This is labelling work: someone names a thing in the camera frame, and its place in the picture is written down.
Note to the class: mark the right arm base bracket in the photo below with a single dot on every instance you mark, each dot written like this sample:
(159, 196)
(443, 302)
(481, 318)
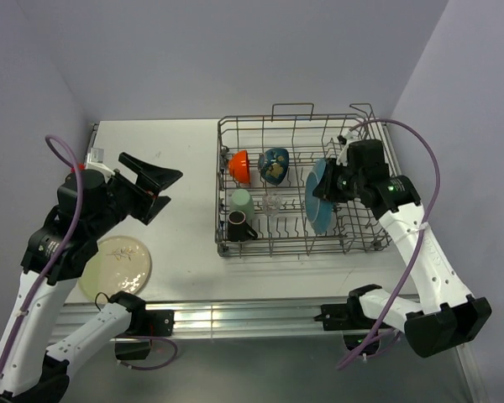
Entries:
(337, 317)

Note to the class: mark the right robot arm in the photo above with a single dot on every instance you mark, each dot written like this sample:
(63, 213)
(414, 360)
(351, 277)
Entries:
(447, 314)

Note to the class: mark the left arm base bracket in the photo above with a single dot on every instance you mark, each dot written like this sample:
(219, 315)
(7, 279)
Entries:
(158, 323)

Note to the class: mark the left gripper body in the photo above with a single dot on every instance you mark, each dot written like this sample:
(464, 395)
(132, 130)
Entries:
(126, 197)

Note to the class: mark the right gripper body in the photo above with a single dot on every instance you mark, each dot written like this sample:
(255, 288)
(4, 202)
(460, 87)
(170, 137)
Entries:
(348, 183)

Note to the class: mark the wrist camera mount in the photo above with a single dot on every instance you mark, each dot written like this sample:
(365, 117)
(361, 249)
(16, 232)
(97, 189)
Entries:
(348, 137)
(94, 161)

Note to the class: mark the teal scalloped plate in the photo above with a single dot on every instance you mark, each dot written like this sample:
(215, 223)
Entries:
(319, 212)

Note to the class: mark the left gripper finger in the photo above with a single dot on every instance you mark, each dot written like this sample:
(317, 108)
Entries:
(157, 206)
(150, 178)

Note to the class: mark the green plastic cup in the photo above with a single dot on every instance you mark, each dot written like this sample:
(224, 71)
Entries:
(241, 200)

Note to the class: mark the dark brown mug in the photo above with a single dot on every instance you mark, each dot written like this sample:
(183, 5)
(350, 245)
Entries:
(238, 228)

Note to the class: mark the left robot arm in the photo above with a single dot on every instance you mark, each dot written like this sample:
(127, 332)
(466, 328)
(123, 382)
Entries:
(90, 204)

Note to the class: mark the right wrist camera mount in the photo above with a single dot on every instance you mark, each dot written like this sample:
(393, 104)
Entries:
(348, 137)

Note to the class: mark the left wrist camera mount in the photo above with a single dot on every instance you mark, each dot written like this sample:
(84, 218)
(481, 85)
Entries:
(94, 161)

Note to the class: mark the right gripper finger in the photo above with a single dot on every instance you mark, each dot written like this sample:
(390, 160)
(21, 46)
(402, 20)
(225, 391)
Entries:
(327, 191)
(332, 171)

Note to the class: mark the cream plate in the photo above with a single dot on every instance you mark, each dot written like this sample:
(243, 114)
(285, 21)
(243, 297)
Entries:
(121, 263)

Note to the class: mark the clear plastic glass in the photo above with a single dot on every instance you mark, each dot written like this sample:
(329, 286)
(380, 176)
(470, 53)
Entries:
(271, 203)

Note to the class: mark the aluminium extrusion rail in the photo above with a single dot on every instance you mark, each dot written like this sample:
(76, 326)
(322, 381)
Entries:
(240, 319)

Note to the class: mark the orange plastic bowl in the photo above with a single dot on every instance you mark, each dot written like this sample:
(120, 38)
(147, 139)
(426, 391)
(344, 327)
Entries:
(238, 167)

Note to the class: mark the blue floral ceramic bowl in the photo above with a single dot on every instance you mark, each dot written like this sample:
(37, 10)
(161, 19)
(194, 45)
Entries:
(273, 165)

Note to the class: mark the grey wire dish rack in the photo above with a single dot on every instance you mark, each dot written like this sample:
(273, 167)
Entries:
(308, 136)

